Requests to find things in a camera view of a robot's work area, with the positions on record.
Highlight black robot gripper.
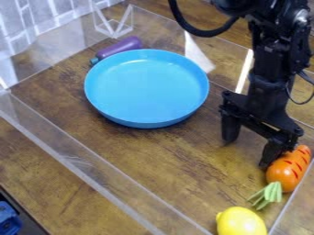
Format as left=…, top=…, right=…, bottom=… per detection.
left=220, top=73, right=305, bottom=169

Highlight purple toy eggplant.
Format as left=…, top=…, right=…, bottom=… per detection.
left=90, top=36, right=142, bottom=65

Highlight clear acrylic enclosure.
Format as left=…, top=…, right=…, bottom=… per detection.
left=0, top=0, right=314, bottom=235

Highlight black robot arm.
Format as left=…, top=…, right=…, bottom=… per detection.
left=213, top=0, right=312, bottom=168

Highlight yellow toy lemon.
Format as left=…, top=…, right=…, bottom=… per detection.
left=217, top=207, right=268, bottom=235

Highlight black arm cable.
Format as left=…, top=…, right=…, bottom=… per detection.
left=167, top=0, right=241, bottom=39

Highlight blue object at corner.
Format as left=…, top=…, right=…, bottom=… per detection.
left=0, top=201, right=23, bottom=235

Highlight blue plastic plate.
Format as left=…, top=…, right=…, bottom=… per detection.
left=83, top=49, right=210, bottom=129

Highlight orange toy carrot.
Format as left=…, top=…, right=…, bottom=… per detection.
left=248, top=145, right=312, bottom=210

